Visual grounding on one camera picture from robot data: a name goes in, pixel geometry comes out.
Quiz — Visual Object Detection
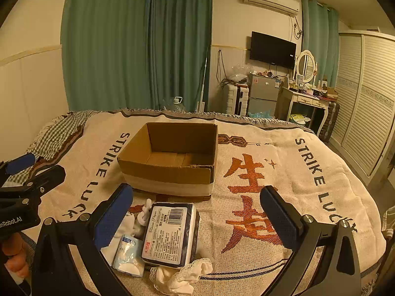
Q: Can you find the small cotton pad packet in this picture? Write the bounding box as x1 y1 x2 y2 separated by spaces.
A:
113 235 145 277

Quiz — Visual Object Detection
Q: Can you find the white and green plush toy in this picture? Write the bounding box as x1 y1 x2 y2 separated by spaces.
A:
122 199 153 238

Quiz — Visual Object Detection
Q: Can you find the white lace cloth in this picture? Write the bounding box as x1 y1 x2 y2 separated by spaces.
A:
149 258 213 295

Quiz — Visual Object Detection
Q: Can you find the person's left hand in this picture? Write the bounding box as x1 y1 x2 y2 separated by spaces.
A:
1 233 29 279

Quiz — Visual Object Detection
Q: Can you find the checkered bed sheet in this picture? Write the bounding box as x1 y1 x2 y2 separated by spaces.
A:
8 110 99 184

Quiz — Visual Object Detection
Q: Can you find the cream printed blanket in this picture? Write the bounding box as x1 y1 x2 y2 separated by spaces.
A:
23 108 387 296

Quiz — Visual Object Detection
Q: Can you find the open cardboard box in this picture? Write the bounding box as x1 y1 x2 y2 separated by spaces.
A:
117 122 218 198

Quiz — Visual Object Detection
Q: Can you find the dark suitcase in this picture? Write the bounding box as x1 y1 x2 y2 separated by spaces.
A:
319 102 340 142

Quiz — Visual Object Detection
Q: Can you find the white dressing table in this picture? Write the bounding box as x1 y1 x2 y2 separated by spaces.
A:
275 87 329 136

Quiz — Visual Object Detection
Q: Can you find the silver mini fridge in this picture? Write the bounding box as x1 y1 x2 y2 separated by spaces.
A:
248 74 280 118

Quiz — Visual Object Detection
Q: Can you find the white louvered wardrobe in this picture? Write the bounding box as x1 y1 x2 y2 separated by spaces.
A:
330 30 394 185

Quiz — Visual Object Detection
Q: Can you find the white suitcase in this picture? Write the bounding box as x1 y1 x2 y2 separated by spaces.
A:
223 84 249 116

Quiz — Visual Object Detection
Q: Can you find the oval vanity mirror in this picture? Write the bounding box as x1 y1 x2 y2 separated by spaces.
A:
295 50 317 84

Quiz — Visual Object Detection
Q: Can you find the green curtain by wardrobe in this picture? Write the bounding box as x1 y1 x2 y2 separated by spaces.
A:
301 0 339 88

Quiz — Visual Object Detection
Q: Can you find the black wall television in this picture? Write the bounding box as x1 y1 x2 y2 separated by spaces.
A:
250 31 296 69

